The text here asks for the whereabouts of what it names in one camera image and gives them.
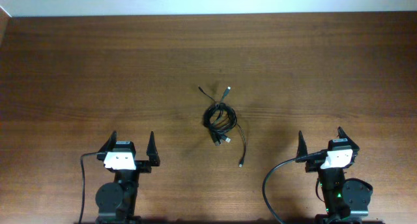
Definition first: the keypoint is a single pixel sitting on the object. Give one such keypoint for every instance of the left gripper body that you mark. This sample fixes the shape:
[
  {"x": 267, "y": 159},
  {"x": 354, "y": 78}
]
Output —
[{"x": 143, "y": 167}]

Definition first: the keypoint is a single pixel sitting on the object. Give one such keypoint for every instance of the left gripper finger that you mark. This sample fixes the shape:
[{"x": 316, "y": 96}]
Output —
[
  {"x": 107, "y": 147},
  {"x": 152, "y": 152}
]

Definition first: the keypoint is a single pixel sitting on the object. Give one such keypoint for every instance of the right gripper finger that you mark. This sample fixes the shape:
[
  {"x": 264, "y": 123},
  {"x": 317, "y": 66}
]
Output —
[
  {"x": 302, "y": 151},
  {"x": 343, "y": 135}
]

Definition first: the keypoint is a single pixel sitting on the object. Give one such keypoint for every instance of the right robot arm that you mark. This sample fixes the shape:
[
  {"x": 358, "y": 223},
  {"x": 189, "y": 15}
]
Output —
[{"x": 346, "y": 200}]

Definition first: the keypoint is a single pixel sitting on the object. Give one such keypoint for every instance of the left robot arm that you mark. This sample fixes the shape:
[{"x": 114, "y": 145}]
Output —
[{"x": 116, "y": 200}]

